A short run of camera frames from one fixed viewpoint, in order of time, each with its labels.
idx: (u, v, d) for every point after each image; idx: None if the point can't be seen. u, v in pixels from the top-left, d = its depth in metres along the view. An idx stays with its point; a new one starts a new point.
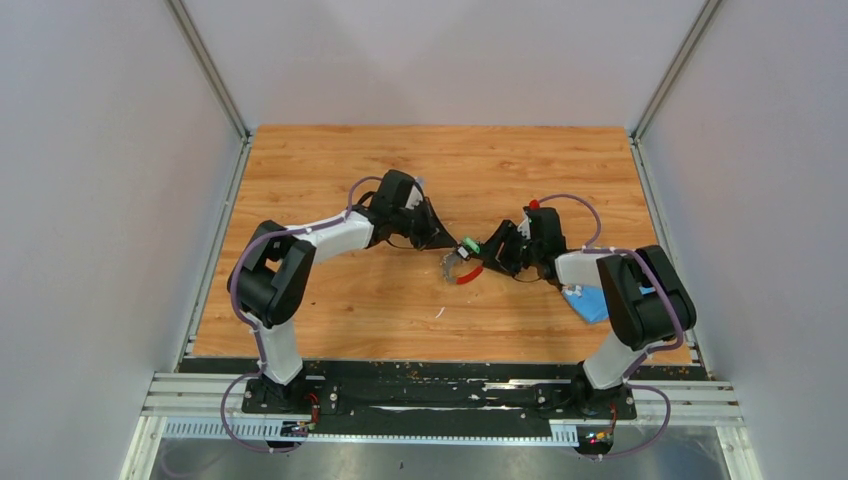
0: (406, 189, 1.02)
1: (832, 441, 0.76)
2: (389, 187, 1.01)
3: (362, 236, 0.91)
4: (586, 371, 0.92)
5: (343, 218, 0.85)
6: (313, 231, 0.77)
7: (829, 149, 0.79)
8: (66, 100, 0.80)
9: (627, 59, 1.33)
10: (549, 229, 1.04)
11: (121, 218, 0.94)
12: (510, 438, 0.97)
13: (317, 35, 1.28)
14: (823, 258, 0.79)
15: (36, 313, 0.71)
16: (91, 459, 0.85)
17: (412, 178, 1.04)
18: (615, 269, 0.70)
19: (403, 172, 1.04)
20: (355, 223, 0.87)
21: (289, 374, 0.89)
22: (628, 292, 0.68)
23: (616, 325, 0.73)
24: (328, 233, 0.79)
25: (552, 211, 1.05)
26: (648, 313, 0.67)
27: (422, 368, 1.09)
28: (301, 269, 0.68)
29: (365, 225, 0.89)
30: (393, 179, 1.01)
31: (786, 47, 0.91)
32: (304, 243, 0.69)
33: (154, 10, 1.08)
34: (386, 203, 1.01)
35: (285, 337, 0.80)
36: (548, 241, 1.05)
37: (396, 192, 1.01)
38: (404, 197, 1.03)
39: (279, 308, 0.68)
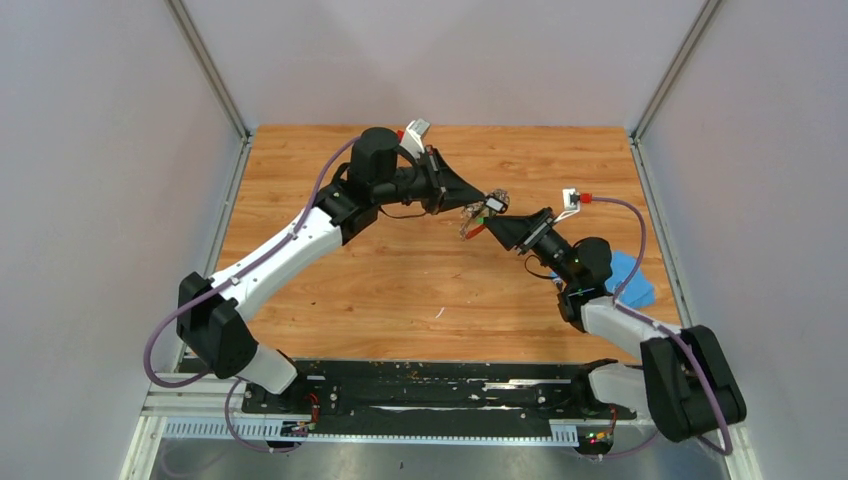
0: (386, 159, 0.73)
1: (832, 442, 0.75)
2: (360, 163, 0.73)
3: (330, 239, 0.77)
4: (592, 382, 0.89)
5: (291, 237, 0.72)
6: (242, 279, 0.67)
7: (829, 149, 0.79)
8: (67, 100, 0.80)
9: (626, 59, 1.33)
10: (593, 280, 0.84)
11: (120, 217, 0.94)
12: (510, 438, 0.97)
13: (317, 36, 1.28)
14: (822, 259, 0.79)
15: (36, 313, 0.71)
16: (91, 459, 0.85)
17: (393, 139, 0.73)
18: (664, 356, 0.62)
19: (384, 132, 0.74)
20: (311, 236, 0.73)
21: (284, 383, 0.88)
22: (678, 383, 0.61)
23: (650, 408, 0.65)
24: (265, 271, 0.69)
25: (605, 270, 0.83)
26: (694, 412, 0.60)
27: (421, 368, 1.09)
28: (235, 330, 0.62)
29: (327, 233, 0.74)
30: (364, 152, 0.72)
31: (785, 46, 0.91)
32: (228, 306, 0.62)
33: (153, 10, 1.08)
34: (363, 183, 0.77)
35: (264, 362, 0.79)
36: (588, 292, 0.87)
37: (370, 169, 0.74)
38: (386, 167, 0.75)
39: (222, 363, 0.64)
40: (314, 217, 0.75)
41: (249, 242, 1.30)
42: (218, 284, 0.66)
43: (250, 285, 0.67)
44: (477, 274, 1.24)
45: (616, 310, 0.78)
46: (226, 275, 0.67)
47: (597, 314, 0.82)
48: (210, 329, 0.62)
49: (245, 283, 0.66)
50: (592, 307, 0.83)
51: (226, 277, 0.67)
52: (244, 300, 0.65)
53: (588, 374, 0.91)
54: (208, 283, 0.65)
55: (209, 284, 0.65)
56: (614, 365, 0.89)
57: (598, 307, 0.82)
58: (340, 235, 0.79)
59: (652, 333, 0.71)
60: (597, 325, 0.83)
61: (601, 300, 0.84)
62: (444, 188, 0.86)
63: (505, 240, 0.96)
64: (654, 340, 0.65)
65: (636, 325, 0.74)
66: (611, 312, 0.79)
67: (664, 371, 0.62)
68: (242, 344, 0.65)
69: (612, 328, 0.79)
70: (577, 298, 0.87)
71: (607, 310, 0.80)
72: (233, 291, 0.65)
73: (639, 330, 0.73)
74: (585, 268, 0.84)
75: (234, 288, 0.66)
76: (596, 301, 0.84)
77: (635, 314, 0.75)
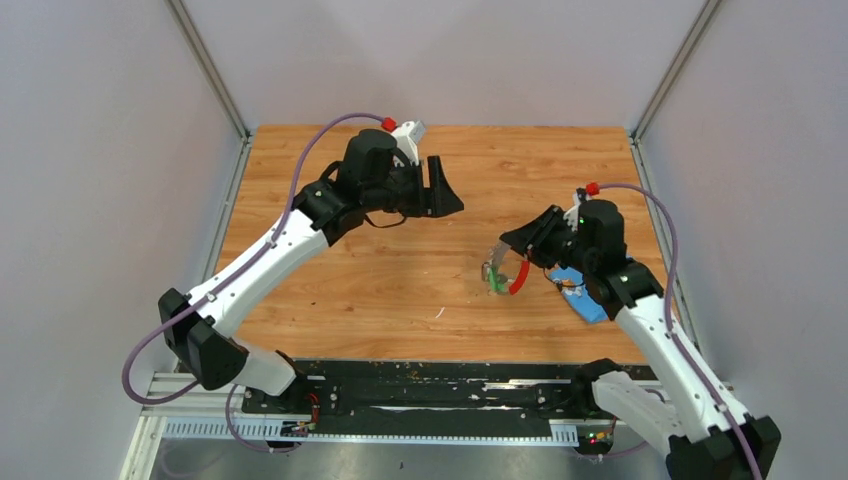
0: (382, 158, 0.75)
1: (834, 442, 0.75)
2: (356, 161, 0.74)
3: (313, 244, 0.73)
4: (597, 394, 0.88)
5: (269, 245, 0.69)
6: (218, 295, 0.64)
7: (828, 148, 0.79)
8: (68, 99, 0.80)
9: (626, 59, 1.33)
10: (610, 237, 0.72)
11: (120, 216, 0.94)
12: (510, 438, 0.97)
13: (317, 35, 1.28)
14: (823, 257, 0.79)
15: (36, 310, 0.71)
16: (91, 458, 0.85)
17: (392, 140, 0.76)
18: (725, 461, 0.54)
19: (381, 132, 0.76)
20: (291, 243, 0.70)
21: (282, 385, 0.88)
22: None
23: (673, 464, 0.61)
24: (244, 284, 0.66)
25: (615, 216, 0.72)
26: None
27: (422, 368, 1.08)
28: (217, 346, 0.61)
29: (308, 238, 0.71)
30: (361, 148, 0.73)
31: (785, 46, 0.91)
32: (204, 327, 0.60)
33: (153, 10, 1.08)
34: (354, 180, 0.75)
35: (257, 369, 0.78)
36: (627, 272, 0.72)
37: (366, 165, 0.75)
38: (379, 166, 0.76)
39: (210, 377, 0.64)
40: (293, 221, 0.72)
41: (248, 241, 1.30)
42: (195, 300, 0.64)
43: (228, 300, 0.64)
44: (477, 274, 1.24)
45: (668, 341, 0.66)
46: (204, 290, 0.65)
47: (641, 332, 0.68)
48: (189, 347, 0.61)
49: (223, 299, 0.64)
50: (640, 320, 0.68)
51: (202, 293, 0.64)
52: (221, 317, 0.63)
53: (593, 382, 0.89)
54: (185, 300, 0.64)
55: (187, 300, 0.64)
56: (619, 376, 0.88)
57: (646, 322, 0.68)
58: (324, 239, 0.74)
59: (713, 412, 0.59)
60: (631, 332, 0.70)
61: (650, 307, 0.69)
62: (431, 210, 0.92)
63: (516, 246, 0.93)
64: (717, 442, 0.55)
65: (692, 386, 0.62)
66: (663, 346, 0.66)
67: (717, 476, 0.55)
68: (228, 357, 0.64)
69: (647, 347, 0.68)
70: (619, 282, 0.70)
71: (656, 337, 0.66)
72: (209, 307, 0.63)
73: (694, 393, 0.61)
74: (592, 218, 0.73)
75: (211, 304, 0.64)
76: (644, 303, 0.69)
77: (696, 367, 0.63)
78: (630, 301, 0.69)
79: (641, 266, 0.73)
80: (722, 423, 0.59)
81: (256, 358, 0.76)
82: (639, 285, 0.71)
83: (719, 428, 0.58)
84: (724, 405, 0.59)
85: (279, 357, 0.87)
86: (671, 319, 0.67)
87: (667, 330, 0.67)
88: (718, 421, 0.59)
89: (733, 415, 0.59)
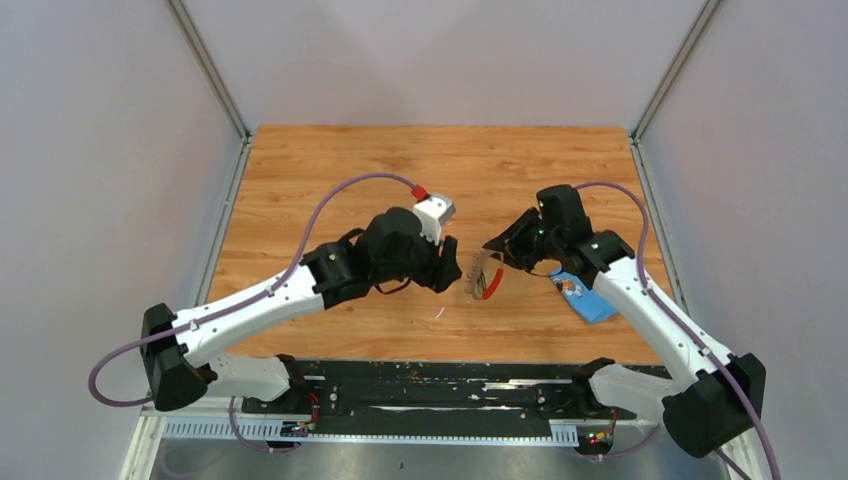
0: (400, 242, 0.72)
1: (833, 442, 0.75)
2: (373, 237, 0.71)
3: (311, 303, 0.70)
4: (592, 387, 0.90)
5: (266, 294, 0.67)
6: (200, 326, 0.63)
7: (828, 149, 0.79)
8: (68, 99, 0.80)
9: (626, 59, 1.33)
10: (569, 209, 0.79)
11: (120, 216, 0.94)
12: (510, 438, 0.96)
13: (317, 35, 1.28)
14: (822, 258, 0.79)
15: (36, 311, 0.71)
16: (91, 458, 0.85)
17: (415, 226, 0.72)
18: (716, 402, 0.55)
19: (407, 215, 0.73)
20: (287, 298, 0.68)
21: (272, 394, 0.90)
22: (718, 419, 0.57)
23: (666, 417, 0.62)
24: (229, 323, 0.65)
25: (568, 189, 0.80)
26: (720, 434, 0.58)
27: (422, 368, 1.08)
28: (180, 376, 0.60)
29: (305, 297, 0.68)
30: (382, 228, 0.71)
31: (785, 46, 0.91)
32: (175, 355, 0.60)
33: (153, 10, 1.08)
34: (367, 254, 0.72)
35: (237, 386, 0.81)
36: (596, 240, 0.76)
37: (383, 246, 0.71)
38: (398, 249, 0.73)
39: (166, 402, 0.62)
40: (297, 275, 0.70)
41: (248, 242, 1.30)
42: (178, 324, 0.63)
43: (208, 335, 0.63)
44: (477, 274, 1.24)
45: (645, 297, 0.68)
46: (190, 316, 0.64)
47: (619, 293, 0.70)
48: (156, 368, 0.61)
49: (203, 334, 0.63)
50: (615, 281, 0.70)
51: (188, 319, 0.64)
52: (195, 349, 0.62)
53: (588, 378, 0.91)
54: (170, 319, 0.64)
55: (171, 320, 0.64)
56: (612, 368, 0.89)
57: (622, 282, 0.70)
58: (322, 301, 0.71)
59: (698, 358, 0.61)
60: (609, 296, 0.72)
61: (625, 269, 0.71)
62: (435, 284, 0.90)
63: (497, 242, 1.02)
64: (705, 383, 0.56)
65: (675, 336, 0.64)
66: (641, 302, 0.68)
67: (709, 416, 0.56)
68: (189, 389, 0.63)
69: (624, 305, 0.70)
70: (590, 250, 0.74)
71: (633, 294, 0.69)
72: (188, 336, 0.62)
73: (678, 343, 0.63)
74: (547, 197, 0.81)
75: (191, 333, 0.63)
76: (619, 267, 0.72)
77: (676, 318, 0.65)
78: (603, 265, 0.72)
79: (608, 232, 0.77)
80: (708, 367, 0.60)
81: (233, 378, 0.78)
82: (611, 250, 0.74)
83: (706, 371, 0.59)
84: (708, 349, 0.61)
85: (273, 371, 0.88)
86: (646, 276, 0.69)
87: (642, 287, 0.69)
88: (704, 365, 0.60)
89: (717, 358, 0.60)
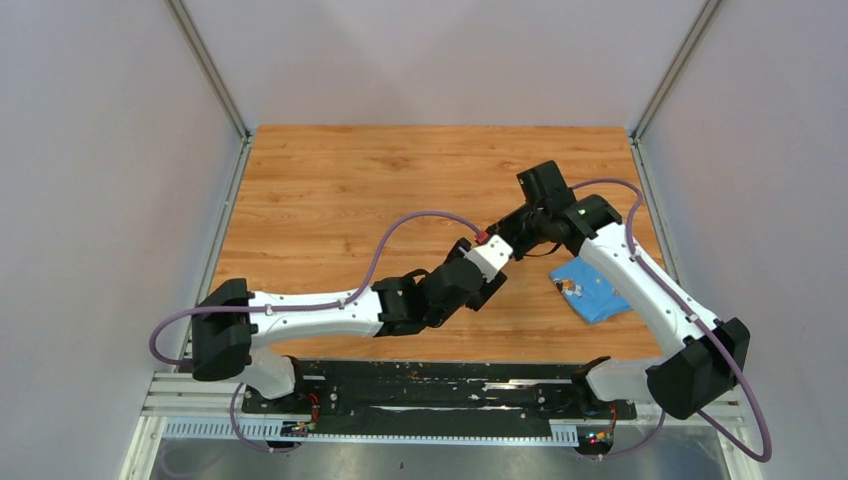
0: (457, 294, 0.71)
1: (833, 442, 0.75)
2: (433, 284, 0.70)
3: (368, 329, 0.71)
4: (591, 384, 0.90)
5: (338, 305, 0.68)
6: (273, 314, 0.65)
7: (828, 149, 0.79)
8: (68, 99, 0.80)
9: (626, 60, 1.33)
10: (548, 181, 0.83)
11: (120, 216, 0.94)
12: (510, 438, 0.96)
13: (317, 36, 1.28)
14: (822, 258, 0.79)
15: (36, 310, 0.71)
16: (92, 458, 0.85)
17: (475, 283, 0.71)
18: (701, 368, 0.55)
19: (471, 269, 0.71)
20: (355, 315, 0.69)
21: (278, 392, 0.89)
22: (701, 385, 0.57)
23: (649, 384, 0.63)
24: (300, 319, 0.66)
25: (548, 163, 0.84)
26: (701, 399, 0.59)
27: (421, 368, 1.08)
28: (236, 352, 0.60)
29: (370, 321, 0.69)
30: (443, 278, 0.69)
31: (785, 46, 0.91)
32: (244, 329, 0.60)
33: (153, 10, 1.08)
34: (426, 297, 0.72)
35: (258, 375, 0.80)
36: (583, 206, 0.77)
37: (440, 294, 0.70)
38: (457, 299, 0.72)
39: (201, 370, 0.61)
40: (368, 296, 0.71)
41: (249, 242, 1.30)
42: (255, 304, 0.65)
43: (278, 324, 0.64)
44: None
45: (633, 264, 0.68)
46: (266, 300, 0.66)
47: (606, 259, 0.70)
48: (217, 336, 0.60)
49: (274, 321, 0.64)
50: (602, 248, 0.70)
51: (264, 302, 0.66)
52: (263, 332, 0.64)
53: (587, 374, 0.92)
54: (246, 298, 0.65)
55: (247, 300, 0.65)
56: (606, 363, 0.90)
57: (609, 250, 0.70)
58: (376, 330, 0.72)
59: (685, 324, 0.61)
60: (594, 260, 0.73)
61: (612, 236, 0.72)
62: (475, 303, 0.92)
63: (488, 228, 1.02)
64: (692, 351, 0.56)
65: (663, 302, 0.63)
66: (628, 267, 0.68)
67: (695, 383, 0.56)
68: (228, 367, 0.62)
69: (607, 270, 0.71)
70: (577, 216, 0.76)
71: (620, 260, 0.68)
72: (260, 318, 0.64)
73: (665, 309, 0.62)
74: (527, 174, 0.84)
75: (264, 316, 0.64)
76: (604, 233, 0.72)
77: (664, 285, 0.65)
78: (591, 233, 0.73)
79: (592, 197, 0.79)
80: (695, 333, 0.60)
81: (263, 367, 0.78)
82: (597, 216, 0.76)
83: (693, 338, 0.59)
84: (695, 315, 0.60)
85: (287, 365, 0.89)
86: (634, 243, 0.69)
87: (630, 254, 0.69)
88: (691, 331, 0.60)
89: (704, 323, 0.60)
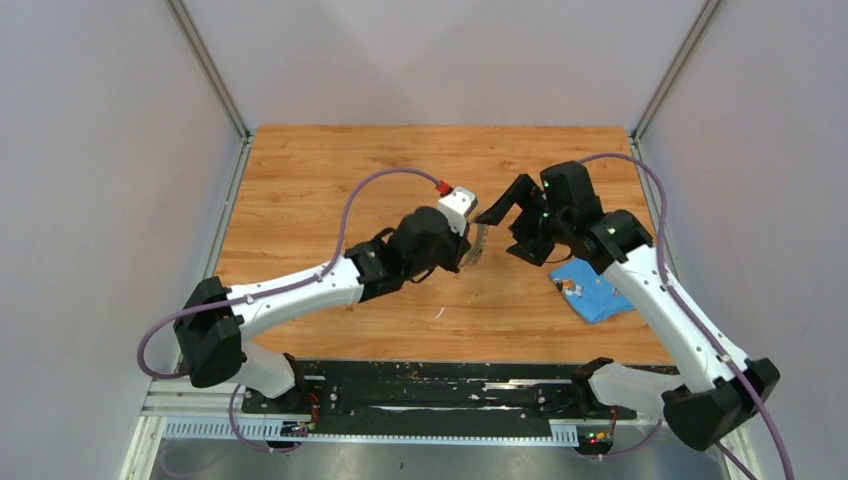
0: (428, 240, 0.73)
1: (833, 443, 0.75)
2: (403, 236, 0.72)
3: (351, 294, 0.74)
4: (592, 386, 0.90)
5: (316, 279, 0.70)
6: (255, 301, 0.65)
7: (829, 149, 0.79)
8: (67, 100, 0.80)
9: (626, 60, 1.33)
10: (577, 190, 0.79)
11: (120, 216, 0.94)
12: (510, 438, 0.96)
13: (317, 35, 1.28)
14: (823, 258, 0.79)
15: (36, 311, 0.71)
16: (92, 459, 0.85)
17: (442, 225, 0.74)
18: (730, 412, 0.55)
19: (435, 215, 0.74)
20: (335, 285, 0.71)
21: (279, 390, 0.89)
22: (726, 423, 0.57)
23: (670, 414, 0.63)
24: (282, 300, 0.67)
25: (579, 168, 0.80)
26: (722, 433, 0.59)
27: (422, 368, 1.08)
28: (230, 346, 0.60)
29: (351, 285, 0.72)
30: (410, 228, 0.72)
31: (785, 46, 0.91)
32: (231, 322, 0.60)
33: (153, 10, 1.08)
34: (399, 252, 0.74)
35: (254, 373, 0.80)
36: (612, 223, 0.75)
37: (412, 244, 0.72)
38: (427, 247, 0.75)
39: (201, 372, 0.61)
40: (342, 265, 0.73)
41: (249, 242, 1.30)
42: (233, 296, 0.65)
43: (262, 309, 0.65)
44: (477, 274, 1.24)
45: (664, 294, 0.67)
46: (245, 290, 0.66)
47: (635, 286, 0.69)
48: (207, 335, 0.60)
49: (257, 307, 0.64)
50: (633, 274, 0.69)
51: (242, 293, 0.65)
52: (249, 321, 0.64)
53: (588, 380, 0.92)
54: (224, 292, 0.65)
55: (225, 293, 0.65)
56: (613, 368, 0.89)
57: (640, 277, 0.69)
58: (359, 293, 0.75)
59: (716, 363, 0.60)
60: (623, 284, 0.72)
61: (643, 261, 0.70)
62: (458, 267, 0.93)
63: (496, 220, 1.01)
64: (722, 394, 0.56)
65: (693, 339, 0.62)
66: (660, 298, 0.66)
67: (720, 424, 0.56)
68: (230, 363, 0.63)
69: (634, 295, 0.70)
70: (608, 236, 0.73)
71: (651, 289, 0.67)
72: (243, 309, 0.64)
73: (695, 346, 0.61)
74: (556, 177, 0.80)
75: (246, 306, 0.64)
76: (636, 257, 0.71)
77: (695, 319, 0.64)
78: (621, 256, 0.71)
79: (622, 214, 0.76)
80: (725, 374, 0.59)
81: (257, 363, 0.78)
82: (627, 235, 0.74)
83: (723, 378, 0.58)
84: (726, 355, 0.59)
85: (283, 360, 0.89)
86: (666, 272, 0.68)
87: (662, 282, 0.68)
88: (722, 372, 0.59)
89: (736, 365, 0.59)
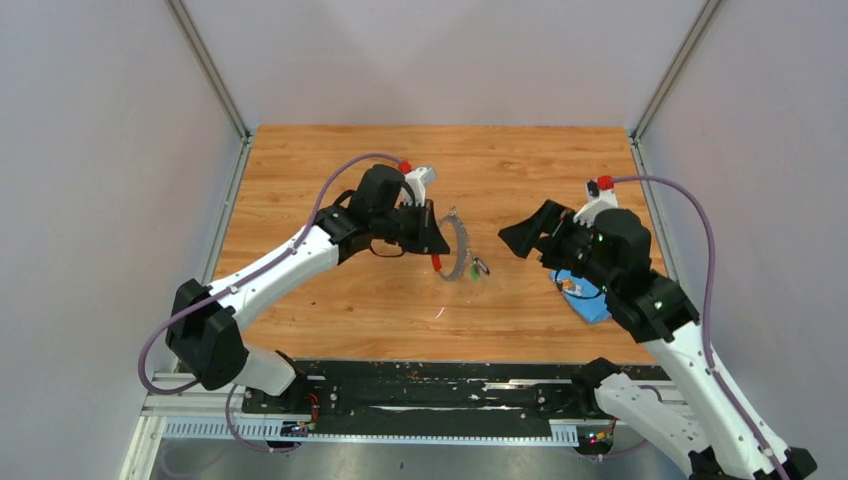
0: (391, 190, 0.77)
1: (833, 443, 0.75)
2: (367, 189, 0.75)
3: (328, 257, 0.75)
4: (596, 395, 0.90)
5: (291, 251, 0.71)
6: (240, 288, 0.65)
7: (828, 149, 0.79)
8: (67, 100, 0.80)
9: (626, 60, 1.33)
10: (634, 256, 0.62)
11: (120, 216, 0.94)
12: (510, 438, 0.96)
13: (317, 35, 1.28)
14: (823, 258, 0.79)
15: (36, 311, 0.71)
16: (92, 459, 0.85)
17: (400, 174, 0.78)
18: None
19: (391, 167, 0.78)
20: (311, 251, 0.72)
21: (284, 385, 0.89)
22: None
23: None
24: (266, 282, 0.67)
25: (646, 231, 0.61)
26: None
27: (422, 368, 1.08)
28: (228, 340, 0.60)
29: (326, 249, 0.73)
30: (374, 180, 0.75)
31: (785, 46, 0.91)
32: (223, 315, 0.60)
33: (153, 10, 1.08)
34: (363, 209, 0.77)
35: (255, 371, 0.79)
36: (659, 295, 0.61)
37: (377, 196, 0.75)
38: (390, 200, 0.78)
39: (210, 372, 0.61)
40: (313, 234, 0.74)
41: (249, 242, 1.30)
42: (216, 291, 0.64)
43: (249, 294, 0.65)
44: (476, 274, 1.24)
45: (707, 375, 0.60)
46: (225, 283, 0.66)
47: (679, 367, 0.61)
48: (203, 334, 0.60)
49: (244, 293, 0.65)
50: (679, 356, 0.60)
51: (224, 286, 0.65)
52: (240, 309, 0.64)
53: (594, 389, 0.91)
54: (205, 290, 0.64)
55: (207, 291, 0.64)
56: (618, 382, 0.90)
57: (687, 359, 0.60)
58: (336, 255, 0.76)
59: (757, 454, 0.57)
60: (663, 359, 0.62)
61: (689, 339, 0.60)
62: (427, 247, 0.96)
63: (518, 247, 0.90)
64: None
65: (736, 427, 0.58)
66: (706, 384, 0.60)
67: None
68: (234, 357, 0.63)
69: (674, 370, 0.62)
70: (654, 311, 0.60)
71: (697, 373, 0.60)
72: (231, 299, 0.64)
73: (737, 435, 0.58)
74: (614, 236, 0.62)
75: (232, 296, 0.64)
76: (682, 335, 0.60)
77: (738, 404, 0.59)
78: (667, 334, 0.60)
79: (673, 285, 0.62)
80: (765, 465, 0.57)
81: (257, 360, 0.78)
82: (673, 311, 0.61)
83: (764, 471, 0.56)
84: (769, 447, 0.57)
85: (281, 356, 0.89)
86: (712, 354, 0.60)
87: (707, 365, 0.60)
88: (763, 464, 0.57)
89: (777, 456, 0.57)
